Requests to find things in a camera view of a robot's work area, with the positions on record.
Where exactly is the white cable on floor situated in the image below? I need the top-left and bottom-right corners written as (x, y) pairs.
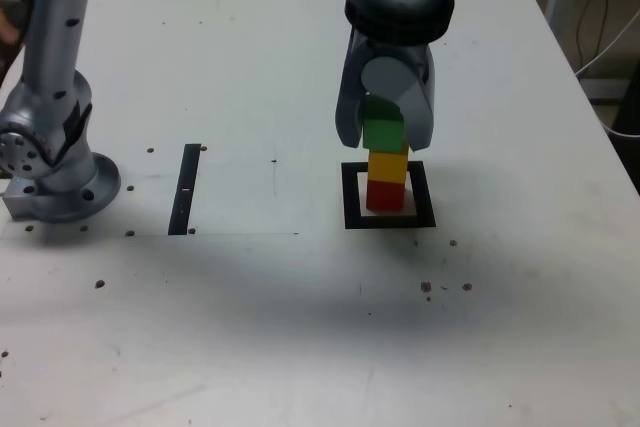
top-left (599, 116), bottom-right (640, 139)

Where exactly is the black tape strip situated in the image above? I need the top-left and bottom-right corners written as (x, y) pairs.
top-left (167, 143), bottom-right (202, 237)

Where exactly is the yellow cube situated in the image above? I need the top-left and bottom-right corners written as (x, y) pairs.
top-left (367, 149), bottom-right (409, 184)

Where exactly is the thin white cable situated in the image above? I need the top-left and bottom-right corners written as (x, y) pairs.
top-left (573, 9), bottom-right (640, 79)

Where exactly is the thin black hanging cable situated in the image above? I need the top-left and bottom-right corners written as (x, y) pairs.
top-left (574, 0), bottom-right (614, 66)

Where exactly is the black tape square outline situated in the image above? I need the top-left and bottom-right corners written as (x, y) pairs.
top-left (340, 160), bottom-right (437, 230)

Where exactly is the red cube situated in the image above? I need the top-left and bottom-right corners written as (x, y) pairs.
top-left (366, 179), bottom-right (404, 212)

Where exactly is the green cube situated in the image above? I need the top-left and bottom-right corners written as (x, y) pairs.
top-left (362, 95), bottom-right (409, 153)

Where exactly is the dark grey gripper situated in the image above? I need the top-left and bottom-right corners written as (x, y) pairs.
top-left (334, 31), bottom-right (436, 154)

